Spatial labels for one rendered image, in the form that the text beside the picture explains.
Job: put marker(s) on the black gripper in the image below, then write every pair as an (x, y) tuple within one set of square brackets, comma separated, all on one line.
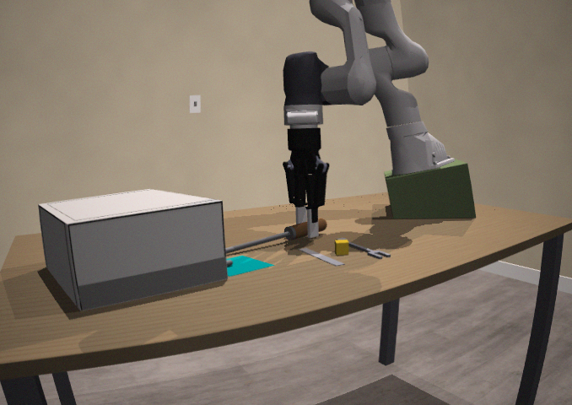
[(302, 163)]

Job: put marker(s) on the teal square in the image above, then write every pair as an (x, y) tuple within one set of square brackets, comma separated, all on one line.
[(244, 264)]

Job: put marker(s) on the grey flat bar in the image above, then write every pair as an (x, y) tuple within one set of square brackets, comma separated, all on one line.
[(322, 257)]

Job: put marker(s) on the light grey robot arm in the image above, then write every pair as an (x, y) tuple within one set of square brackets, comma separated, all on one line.
[(359, 79)]

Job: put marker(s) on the small yellow cube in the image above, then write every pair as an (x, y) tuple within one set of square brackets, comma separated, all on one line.
[(341, 247)]

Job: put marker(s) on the steel hook with wooden handle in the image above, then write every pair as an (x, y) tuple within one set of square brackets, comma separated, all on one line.
[(291, 232)]

